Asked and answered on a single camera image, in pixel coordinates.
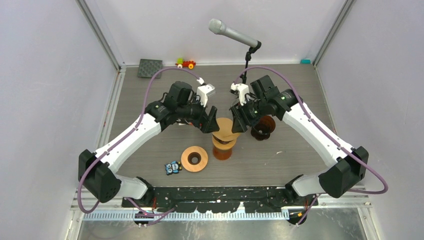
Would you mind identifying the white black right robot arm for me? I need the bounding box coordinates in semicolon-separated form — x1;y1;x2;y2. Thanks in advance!
230;75;369;205

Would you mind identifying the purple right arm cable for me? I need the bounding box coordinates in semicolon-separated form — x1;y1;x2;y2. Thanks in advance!
233;65;389;226

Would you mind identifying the orange glass carafe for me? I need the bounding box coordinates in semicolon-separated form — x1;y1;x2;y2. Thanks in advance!
212;147;233;161

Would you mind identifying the brown plastic dripper with handle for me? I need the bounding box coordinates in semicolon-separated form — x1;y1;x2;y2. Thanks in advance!
250;115;276;141

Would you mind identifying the wooden ring collar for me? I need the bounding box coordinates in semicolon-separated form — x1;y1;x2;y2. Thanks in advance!
180;146;209;173

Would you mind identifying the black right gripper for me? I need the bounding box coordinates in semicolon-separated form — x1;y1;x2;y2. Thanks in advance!
230;97;268;134

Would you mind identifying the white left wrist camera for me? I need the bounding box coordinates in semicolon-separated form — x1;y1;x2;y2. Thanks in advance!
196;77;216;108

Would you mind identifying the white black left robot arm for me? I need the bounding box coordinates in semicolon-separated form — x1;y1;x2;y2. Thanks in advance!
78;81;219;207

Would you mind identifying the blue owl sticker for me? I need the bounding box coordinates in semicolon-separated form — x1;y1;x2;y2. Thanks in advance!
164;161;183;176

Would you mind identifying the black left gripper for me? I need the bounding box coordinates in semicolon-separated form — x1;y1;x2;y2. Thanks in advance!
177;93;220;133

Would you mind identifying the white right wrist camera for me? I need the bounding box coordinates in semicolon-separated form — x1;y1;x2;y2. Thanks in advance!
230;83;250;106

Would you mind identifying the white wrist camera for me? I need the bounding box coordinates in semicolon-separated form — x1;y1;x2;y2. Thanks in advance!
230;83;250;106
196;77;216;108

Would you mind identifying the black microphone tripod stand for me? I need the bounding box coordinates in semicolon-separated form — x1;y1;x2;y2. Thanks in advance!
239;42;262;84

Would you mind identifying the brown paper coffee filter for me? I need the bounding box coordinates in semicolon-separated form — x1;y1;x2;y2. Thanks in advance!
212;117;241;141

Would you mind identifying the teal block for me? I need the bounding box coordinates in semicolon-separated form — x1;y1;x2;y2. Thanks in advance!
300;59;312;65

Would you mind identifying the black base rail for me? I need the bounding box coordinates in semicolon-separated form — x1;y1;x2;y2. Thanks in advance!
122;186;315;214

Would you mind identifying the grey microphone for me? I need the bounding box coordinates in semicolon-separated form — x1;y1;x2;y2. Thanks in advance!
208;18;262;49

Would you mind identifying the blue plastic dripper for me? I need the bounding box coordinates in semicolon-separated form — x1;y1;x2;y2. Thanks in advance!
213;136;233;145

